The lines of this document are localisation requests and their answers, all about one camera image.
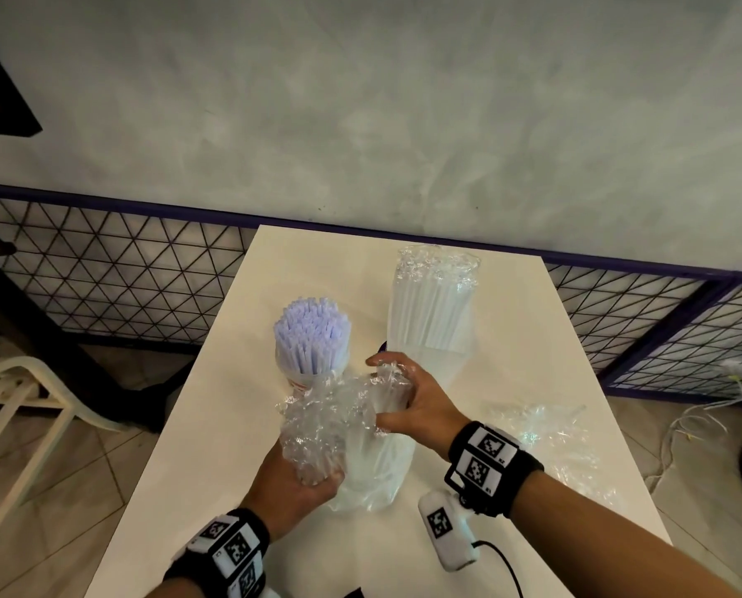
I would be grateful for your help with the person's right hand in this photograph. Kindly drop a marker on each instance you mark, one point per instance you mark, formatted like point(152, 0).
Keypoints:
point(433, 417)

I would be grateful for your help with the handful of clear straws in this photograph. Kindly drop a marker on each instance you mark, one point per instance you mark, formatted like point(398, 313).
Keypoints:
point(392, 386)

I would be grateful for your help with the person's left forearm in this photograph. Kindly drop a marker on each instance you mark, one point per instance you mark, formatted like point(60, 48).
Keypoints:
point(166, 588)

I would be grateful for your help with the dark wooden post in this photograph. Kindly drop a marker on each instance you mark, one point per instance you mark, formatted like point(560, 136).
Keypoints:
point(59, 354)

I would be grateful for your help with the person's left hand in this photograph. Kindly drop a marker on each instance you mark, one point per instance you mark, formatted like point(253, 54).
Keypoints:
point(277, 498)

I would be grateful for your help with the cluster of white straws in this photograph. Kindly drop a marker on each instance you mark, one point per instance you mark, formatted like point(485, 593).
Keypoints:
point(311, 330)

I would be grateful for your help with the clear plastic bag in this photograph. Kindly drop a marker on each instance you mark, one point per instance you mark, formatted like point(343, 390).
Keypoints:
point(551, 435)

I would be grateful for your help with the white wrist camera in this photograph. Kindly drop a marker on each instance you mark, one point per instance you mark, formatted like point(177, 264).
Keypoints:
point(445, 529)
point(271, 592)

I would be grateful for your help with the white plastic chair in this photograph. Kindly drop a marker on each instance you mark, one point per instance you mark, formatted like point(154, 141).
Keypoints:
point(34, 369)

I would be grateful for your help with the person's right forearm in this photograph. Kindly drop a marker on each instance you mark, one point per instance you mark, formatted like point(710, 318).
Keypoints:
point(607, 541)

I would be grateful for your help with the clear acrylic sign stand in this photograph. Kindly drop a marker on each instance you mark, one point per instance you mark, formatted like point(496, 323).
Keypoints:
point(458, 373)

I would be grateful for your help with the pack of straws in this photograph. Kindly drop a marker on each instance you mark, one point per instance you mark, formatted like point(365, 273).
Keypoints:
point(346, 442)

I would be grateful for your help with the black marker wristband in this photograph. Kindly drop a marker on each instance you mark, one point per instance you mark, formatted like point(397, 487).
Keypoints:
point(227, 548)
point(495, 467)

